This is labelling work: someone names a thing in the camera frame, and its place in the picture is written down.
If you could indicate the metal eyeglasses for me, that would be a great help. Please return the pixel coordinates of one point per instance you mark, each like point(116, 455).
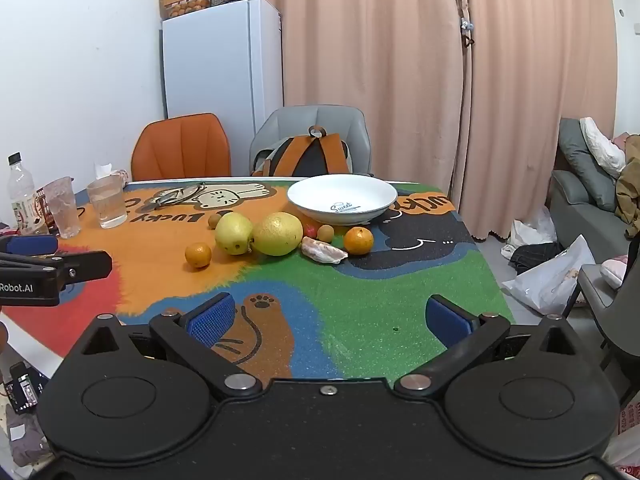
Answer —
point(172, 197)

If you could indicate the orange tangerine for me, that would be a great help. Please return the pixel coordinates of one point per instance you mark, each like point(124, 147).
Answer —
point(359, 241)
point(198, 255)

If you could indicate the small brown longan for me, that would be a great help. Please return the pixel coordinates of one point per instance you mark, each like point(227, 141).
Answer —
point(325, 233)
point(214, 221)

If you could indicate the peeled pomelo segment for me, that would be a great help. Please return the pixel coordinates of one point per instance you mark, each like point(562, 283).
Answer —
point(324, 251)

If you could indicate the clear plastic cup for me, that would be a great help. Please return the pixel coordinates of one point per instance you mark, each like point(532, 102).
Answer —
point(64, 207)

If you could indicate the orange chair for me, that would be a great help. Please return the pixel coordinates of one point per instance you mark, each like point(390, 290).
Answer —
point(180, 147)

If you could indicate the small red fruit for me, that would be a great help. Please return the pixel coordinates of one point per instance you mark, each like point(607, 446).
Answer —
point(310, 231)

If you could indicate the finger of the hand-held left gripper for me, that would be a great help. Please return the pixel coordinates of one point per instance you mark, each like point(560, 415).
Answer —
point(85, 266)
point(32, 245)

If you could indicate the yellow-green apple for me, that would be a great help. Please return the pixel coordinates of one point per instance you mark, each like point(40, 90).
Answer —
point(232, 234)

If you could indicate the black electronic device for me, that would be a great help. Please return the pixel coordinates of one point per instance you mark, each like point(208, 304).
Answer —
point(22, 387)

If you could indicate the grey sofa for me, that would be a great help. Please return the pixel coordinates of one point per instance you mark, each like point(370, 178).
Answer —
point(580, 220)

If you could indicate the dark grey chair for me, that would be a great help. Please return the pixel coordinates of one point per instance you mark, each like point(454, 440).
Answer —
point(620, 320)

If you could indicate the white tissue pack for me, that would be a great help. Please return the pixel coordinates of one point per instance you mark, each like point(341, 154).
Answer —
point(106, 170)

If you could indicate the cartoon printed tablecloth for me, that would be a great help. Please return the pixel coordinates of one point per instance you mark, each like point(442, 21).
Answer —
point(360, 305)

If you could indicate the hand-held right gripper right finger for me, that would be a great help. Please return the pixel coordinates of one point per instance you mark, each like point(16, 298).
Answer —
point(447, 321)

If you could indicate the pink curtain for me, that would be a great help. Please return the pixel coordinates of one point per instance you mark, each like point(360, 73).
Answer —
point(370, 60)
point(535, 85)

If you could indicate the grey cushion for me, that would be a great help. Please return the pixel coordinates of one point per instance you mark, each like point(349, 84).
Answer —
point(582, 165)

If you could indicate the curtain clip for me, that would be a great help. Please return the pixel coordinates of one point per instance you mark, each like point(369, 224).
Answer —
point(467, 30)

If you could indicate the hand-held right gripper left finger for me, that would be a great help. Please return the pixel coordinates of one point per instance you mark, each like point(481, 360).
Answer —
point(212, 319)

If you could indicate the large yellow citrus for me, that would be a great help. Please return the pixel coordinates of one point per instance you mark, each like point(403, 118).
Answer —
point(277, 234)

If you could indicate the small white plastic bag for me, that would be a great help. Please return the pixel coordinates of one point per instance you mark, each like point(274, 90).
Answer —
point(532, 227)

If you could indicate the white bag with red print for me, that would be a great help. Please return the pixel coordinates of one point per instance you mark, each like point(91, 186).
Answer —
point(629, 430)

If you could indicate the white pillow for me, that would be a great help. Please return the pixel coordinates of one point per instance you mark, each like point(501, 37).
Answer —
point(602, 147)

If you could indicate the grey-purple cloth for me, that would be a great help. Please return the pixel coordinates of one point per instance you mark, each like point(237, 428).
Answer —
point(25, 435)

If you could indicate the brown jacket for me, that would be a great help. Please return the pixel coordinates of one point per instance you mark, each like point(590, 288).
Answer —
point(629, 190)

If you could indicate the white bowl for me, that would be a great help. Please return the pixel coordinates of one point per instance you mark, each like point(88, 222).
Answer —
point(342, 197)

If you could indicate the pink and white cushion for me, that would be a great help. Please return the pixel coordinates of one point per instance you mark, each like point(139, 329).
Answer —
point(614, 270)

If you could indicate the red patterned packet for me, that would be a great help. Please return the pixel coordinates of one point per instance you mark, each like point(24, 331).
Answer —
point(44, 215)

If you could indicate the clear glass cup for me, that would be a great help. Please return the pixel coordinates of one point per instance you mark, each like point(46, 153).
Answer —
point(107, 202)

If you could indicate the black clothing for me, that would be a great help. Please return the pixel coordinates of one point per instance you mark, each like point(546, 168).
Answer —
point(537, 256)

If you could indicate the large white plastic bag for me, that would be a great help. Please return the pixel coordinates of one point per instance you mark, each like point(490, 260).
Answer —
point(550, 280)

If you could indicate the white refrigerator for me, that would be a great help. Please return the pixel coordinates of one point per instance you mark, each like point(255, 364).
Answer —
point(220, 60)

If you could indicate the clear plastic bottle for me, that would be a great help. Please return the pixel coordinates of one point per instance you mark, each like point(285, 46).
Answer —
point(22, 195)

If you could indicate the orange and black backpack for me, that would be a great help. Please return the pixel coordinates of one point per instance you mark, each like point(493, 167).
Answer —
point(305, 157)

